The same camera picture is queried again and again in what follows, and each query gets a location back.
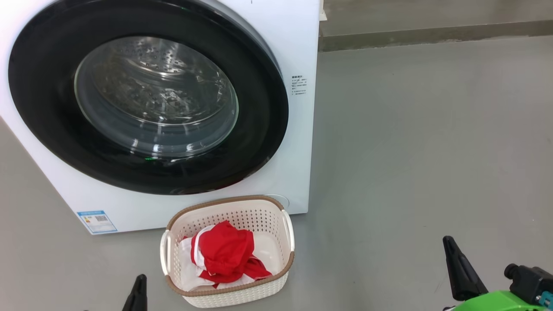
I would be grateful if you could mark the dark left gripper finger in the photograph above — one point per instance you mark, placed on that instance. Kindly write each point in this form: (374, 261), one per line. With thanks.
(137, 298)

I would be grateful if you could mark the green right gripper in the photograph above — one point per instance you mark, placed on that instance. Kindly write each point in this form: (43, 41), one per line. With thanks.
(501, 303)

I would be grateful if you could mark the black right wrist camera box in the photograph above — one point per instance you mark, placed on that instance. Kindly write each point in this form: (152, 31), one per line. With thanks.
(527, 280)

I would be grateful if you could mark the round washing machine door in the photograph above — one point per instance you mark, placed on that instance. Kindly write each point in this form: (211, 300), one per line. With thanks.
(43, 108)

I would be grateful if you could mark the red and white garment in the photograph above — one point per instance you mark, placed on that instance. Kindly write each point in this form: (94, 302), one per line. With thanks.
(224, 250)

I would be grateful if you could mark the perforated steel washer drum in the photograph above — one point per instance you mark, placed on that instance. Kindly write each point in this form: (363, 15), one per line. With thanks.
(142, 86)

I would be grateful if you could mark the small printed text sticker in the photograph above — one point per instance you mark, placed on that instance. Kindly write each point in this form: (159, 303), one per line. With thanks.
(299, 85)

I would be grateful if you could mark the white front-load washing machine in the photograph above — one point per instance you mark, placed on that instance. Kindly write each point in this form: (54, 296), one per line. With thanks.
(298, 151)

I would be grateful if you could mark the cream basket with brown rim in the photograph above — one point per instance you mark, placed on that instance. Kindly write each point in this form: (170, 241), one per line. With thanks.
(242, 298)

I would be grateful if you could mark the blue energy label sticker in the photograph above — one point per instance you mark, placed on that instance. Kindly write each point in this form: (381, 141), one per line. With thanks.
(97, 222)

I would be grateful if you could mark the round white filter cover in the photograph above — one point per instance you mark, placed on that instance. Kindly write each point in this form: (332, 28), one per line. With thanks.
(283, 201)

